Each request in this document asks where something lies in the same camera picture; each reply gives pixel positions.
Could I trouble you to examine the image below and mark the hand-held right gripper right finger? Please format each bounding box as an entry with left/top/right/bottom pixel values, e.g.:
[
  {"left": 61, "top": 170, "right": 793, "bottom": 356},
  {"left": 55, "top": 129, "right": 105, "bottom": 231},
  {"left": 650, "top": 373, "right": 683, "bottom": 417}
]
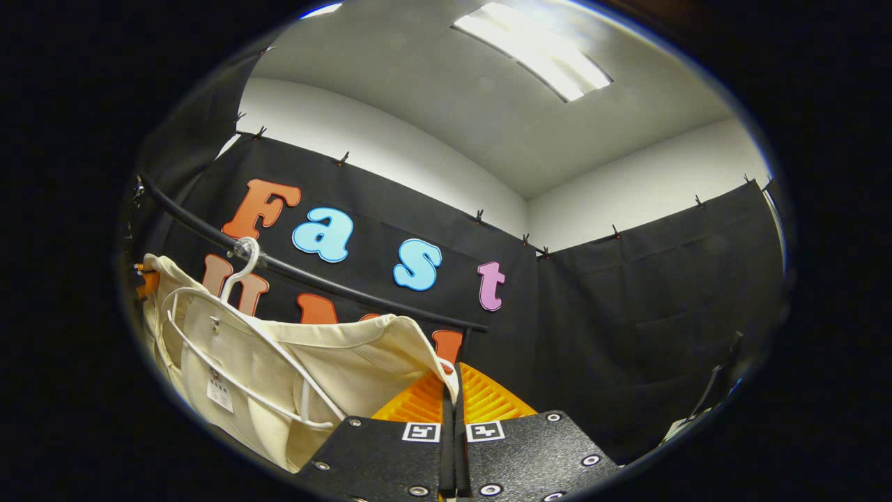
[{"left": 456, "top": 362, "right": 622, "bottom": 502}]

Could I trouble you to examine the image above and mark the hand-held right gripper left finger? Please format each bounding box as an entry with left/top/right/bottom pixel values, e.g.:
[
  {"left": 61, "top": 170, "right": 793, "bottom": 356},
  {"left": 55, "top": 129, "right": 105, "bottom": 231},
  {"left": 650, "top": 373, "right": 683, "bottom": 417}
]
[{"left": 296, "top": 372, "right": 455, "bottom": 502}]

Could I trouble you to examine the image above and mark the white clothes hanger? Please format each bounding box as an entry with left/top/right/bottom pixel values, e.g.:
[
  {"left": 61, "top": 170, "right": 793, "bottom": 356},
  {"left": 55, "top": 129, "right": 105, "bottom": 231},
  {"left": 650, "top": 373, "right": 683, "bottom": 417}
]
[{"left": 164, "top": 237, "right": 349, "bottom": 429}]

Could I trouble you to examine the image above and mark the cream shirt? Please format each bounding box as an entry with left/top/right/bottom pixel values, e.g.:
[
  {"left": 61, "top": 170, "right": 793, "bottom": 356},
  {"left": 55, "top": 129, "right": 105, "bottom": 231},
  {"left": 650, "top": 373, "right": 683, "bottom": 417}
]
[{"left": 143, "top": 254, "right": 461, "bottom": 475}]

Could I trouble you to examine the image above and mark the black clothes rack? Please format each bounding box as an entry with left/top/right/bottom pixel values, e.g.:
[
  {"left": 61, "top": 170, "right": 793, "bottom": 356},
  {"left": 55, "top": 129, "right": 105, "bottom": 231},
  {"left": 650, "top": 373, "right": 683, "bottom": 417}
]
[{"left": 138, "top": 174, "right": 490, "bottom": 370}]

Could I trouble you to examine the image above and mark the black backdrop cloth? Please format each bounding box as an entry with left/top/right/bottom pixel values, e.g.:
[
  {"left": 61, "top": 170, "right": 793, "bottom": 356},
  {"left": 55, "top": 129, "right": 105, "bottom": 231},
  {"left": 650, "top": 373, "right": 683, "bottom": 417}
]
[{"left": 122, "top": 42, "right": 792, "bottom": 464}]

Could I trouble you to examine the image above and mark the row of black clips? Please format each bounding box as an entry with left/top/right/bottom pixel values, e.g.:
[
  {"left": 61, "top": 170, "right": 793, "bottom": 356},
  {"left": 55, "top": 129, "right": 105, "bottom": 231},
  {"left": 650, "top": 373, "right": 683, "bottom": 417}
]
[{"left": 233, "top": 112, "right": 774, "bottom": 259}]

